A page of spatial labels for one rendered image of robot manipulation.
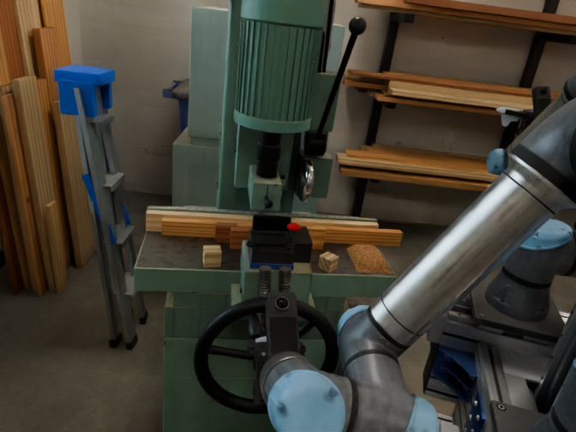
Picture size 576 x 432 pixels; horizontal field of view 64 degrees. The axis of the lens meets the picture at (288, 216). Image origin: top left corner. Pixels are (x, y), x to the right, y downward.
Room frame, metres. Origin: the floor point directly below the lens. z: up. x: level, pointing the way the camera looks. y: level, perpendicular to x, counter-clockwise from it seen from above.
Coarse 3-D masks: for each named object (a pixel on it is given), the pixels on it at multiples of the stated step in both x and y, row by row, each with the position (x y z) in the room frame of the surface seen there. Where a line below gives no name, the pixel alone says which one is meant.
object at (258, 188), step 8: (256, 176) 1.04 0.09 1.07; (248, 184) 1.12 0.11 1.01; (256, 184) 0.99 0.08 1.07; (264, 184) 1.00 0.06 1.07; (272, 184) 1.00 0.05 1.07; (280, 184) 1.00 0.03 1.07; (256, 192) 0.99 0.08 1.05; (264, 192) 1.00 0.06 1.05; (272, 192) 1.00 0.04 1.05; (280, 192) 1.00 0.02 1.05; (256, 200) 0.99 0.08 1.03; (264, 200) 1.00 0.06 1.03; (272, 200) 1.00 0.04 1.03; (280, 200) 1.01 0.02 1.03; (256, 208) 0.99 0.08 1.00; (264, 208) 1.00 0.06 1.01; (272, 208) 1.00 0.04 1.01
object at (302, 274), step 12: (240, 264) 0.90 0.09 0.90; (300, 264) 0.84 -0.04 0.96; (252, 276) 0.78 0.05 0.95; (276, 276) 0.79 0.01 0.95; (300, 276) 0.80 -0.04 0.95; (312, 276) 0.81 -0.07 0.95; (240, 288) 0.81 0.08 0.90; (252, 288) 0.78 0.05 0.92; (276, 288) 0.79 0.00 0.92; (300, 288) 0.80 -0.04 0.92; (300, 300) 0.80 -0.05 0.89
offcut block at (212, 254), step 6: (204, 246) 0.90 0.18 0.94; (210, 246) 0.90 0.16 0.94; (216, 246) 0.90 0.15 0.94; (204, 252) 0.87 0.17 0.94; (210, 252) 0.88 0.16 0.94; (216, 252) 0.88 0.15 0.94; (204, 258) 0.87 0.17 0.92; (210, 258) 0.88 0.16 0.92; (216, 258) 0.88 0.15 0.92; (204, 264) 0.87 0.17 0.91; (210, 264) 0.88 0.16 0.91; (216, 264) 0.88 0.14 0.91
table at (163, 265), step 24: (144, 240) 0.96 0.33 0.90; (168, 240) 0.97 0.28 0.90; (192, 240) 0.99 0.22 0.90; (144, 264) 0.85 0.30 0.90; (168, 264) 0.87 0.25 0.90; (192, 264) 0.88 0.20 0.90; (312, 264) 0.95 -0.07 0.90; (144, 288) 0.84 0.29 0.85; (168, 288) 0.85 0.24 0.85; (192, 288) 0.86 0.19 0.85; (216, 288) 0.87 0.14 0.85; (312, 288) 0.91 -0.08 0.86; (336, 288) 0.92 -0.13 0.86; (360, 288) 0.93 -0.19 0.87; (384, 288) 0.94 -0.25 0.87
